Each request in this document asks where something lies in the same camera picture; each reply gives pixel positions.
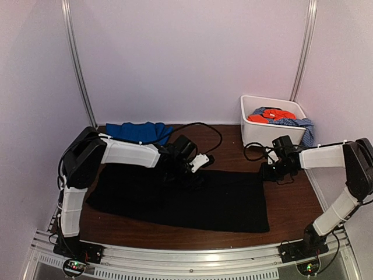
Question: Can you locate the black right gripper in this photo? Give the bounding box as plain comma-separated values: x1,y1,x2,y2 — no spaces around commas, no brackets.
257,160,293,183

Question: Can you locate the blue pleated skirt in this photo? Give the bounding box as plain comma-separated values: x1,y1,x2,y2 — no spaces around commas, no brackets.
105,122,173,145

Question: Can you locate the black garment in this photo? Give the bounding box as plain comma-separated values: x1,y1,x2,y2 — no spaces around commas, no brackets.
86,164,270,233

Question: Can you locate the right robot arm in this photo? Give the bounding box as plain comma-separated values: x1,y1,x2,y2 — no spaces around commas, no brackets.
259,136,372,258

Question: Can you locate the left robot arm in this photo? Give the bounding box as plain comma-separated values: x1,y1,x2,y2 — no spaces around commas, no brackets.
57,126,210,259

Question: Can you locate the white laundry basket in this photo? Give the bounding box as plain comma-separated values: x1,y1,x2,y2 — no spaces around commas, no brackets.
240,95,306,146

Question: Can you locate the blue checked shirt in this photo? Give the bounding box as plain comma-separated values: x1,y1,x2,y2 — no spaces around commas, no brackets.
252,107,314,147

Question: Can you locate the orange garment in basket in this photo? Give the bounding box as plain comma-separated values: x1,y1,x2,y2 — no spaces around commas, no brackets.
247,108,296,124

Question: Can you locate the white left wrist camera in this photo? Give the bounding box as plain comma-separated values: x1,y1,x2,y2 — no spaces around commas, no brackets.
189,154,215,173

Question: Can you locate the black right camera cable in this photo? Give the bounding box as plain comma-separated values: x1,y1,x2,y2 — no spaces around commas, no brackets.
243,142,277,163

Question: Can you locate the black camera cable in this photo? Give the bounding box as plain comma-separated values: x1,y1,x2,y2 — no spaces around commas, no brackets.
166,122,224,157
243,142,277,163

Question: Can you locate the black left camera cable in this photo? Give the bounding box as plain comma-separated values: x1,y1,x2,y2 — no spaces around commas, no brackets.
166,122,224,157

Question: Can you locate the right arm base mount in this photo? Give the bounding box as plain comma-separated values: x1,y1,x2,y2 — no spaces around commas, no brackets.
278,240,329,278

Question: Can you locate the front aluminium rail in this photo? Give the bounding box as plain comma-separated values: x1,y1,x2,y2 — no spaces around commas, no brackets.
21,230,361,279

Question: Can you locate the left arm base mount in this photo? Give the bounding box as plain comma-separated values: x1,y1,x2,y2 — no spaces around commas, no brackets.
53,239,104,278

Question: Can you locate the right aluminium frame post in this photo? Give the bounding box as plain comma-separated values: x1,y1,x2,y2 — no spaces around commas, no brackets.
290,0,318,102

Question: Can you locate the aluminium frame post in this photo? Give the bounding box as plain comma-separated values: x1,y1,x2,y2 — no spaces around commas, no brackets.
290,0,318,102
61,0,97,128

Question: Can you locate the left aluminium frame post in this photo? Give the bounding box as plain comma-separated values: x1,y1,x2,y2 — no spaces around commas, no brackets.
61,0,97,128

